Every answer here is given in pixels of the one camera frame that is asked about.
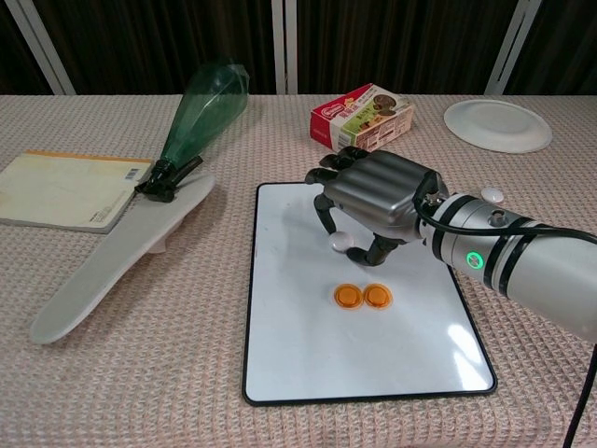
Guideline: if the white partition frame post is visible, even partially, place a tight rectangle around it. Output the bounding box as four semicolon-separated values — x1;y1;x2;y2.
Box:
4;0;76;96
271;0;299;94
483;0;542;96

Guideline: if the orange round magnet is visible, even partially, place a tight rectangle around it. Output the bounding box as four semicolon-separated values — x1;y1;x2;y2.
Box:
332;283;365;311
363;282;395;310

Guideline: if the grey shoe insole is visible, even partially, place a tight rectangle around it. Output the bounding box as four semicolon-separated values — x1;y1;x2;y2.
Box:
29;173;218;345

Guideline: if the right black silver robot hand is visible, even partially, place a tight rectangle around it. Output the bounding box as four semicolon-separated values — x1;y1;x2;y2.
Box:
305;146;451;268

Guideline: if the yellow cream paperback book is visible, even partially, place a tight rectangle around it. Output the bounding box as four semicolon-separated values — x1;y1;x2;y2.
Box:
0;149;155;235

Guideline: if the white magnetic board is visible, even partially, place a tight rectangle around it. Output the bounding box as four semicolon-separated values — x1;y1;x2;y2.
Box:
242;180;498;405

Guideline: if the green plastic spray bottle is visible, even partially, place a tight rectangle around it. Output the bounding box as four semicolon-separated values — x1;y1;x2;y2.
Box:
133;58;252;203

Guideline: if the pink knitted tablecloth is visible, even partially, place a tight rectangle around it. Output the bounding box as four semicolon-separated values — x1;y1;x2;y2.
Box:
0;92;597;448

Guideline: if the red green cookie box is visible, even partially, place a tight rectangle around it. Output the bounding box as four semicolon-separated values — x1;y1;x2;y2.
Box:
309;82;416;153

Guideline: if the white paper plate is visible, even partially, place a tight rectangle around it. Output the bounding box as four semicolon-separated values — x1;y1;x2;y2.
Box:
443;98;554;154

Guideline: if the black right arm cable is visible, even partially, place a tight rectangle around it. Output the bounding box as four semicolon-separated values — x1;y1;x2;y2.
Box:
413;179;597;448

